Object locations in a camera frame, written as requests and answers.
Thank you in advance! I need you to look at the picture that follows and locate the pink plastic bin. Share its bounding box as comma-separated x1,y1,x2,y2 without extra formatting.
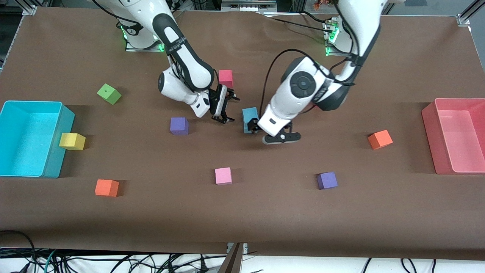
421,98,485,175

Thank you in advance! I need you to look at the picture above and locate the black cable to arm base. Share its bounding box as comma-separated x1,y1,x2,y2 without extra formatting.
258,11,335,31

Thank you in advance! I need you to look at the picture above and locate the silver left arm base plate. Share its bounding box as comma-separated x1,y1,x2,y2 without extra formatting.
325,21,366,57

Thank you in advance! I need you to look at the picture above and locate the yellow foam block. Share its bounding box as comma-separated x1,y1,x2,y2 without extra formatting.
59,133,86,151

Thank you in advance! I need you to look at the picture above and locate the orange foam block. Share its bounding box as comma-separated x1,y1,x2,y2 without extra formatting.
95,179,120,198
368,130,393,150

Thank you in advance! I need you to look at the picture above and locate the cyan plastic bin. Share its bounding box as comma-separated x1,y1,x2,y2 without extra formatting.
0,100,75,179

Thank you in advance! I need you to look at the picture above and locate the teal floor cable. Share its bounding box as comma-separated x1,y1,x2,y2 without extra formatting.
43,249,58,273

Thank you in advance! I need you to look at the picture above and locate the aluminium frame profile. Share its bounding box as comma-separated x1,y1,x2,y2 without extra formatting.
221,0,278,13

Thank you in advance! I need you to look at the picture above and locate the dark camera stand post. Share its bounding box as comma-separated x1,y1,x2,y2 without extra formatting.
218,243,243,273

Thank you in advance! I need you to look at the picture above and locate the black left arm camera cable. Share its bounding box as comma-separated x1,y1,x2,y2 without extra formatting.
260,0,360,114

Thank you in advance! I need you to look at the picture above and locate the purple foam block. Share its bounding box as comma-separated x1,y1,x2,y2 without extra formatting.
170,117,189,136
317,172,338,190

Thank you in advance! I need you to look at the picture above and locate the pink foam block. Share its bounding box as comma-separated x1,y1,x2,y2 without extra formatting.
215,167,233,185

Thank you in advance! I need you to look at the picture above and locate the green foam block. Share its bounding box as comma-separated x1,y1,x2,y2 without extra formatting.
97,83,122,105

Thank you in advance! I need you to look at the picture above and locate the brown table cover sheet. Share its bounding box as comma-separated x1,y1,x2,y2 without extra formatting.
0,7,485,262

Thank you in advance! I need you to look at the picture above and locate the black looped floor cable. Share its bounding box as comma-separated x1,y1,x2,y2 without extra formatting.
0,230,37,273

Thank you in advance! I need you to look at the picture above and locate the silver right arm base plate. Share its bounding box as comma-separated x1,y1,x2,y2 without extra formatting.
125,36,166,52

